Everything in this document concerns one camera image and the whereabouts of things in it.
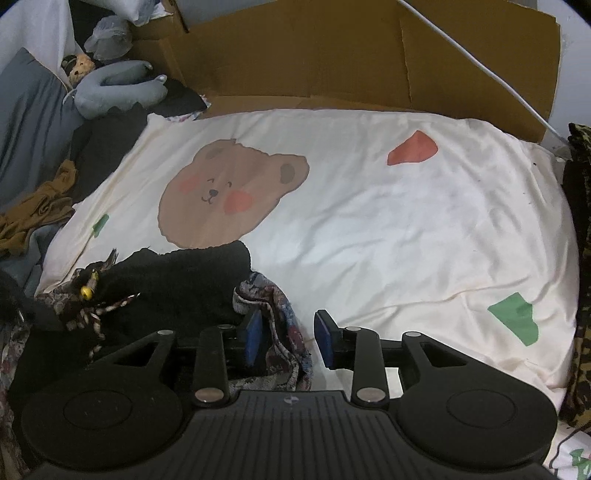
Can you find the flat cardboard sheet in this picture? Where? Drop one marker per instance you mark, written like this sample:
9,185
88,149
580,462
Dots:
300,55

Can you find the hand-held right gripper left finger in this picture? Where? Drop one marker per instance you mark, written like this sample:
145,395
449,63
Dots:
253,337

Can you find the tan crumpled garment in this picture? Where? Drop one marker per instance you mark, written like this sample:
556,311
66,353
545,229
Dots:
37,207

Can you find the white pillow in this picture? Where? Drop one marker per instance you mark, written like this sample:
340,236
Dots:
120,9

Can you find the grey neck pillow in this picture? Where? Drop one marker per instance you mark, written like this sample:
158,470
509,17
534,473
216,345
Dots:
120,90

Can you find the white floral cloth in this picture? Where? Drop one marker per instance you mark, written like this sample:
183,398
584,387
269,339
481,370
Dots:
187,115

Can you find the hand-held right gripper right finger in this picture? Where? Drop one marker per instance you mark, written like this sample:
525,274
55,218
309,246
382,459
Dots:
323,341

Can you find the clear plastic bag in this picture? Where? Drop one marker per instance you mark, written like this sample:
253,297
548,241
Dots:
108,39

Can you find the grey cloth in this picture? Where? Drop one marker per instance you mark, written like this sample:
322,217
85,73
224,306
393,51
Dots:
32,129

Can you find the cream bear-print bed sheet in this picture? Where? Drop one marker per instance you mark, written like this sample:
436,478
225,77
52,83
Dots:
369,230

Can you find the black cloth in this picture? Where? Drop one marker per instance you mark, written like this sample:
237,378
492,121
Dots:
115,143

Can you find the leopard print cloth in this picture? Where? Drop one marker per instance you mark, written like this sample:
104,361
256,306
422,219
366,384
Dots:
579,277

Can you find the white curtain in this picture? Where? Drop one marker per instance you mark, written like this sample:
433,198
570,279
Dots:
27,32

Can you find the black bear-print shorts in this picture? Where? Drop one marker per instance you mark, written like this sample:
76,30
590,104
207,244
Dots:
184,286

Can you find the small doll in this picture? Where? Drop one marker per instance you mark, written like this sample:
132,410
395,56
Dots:
79,68

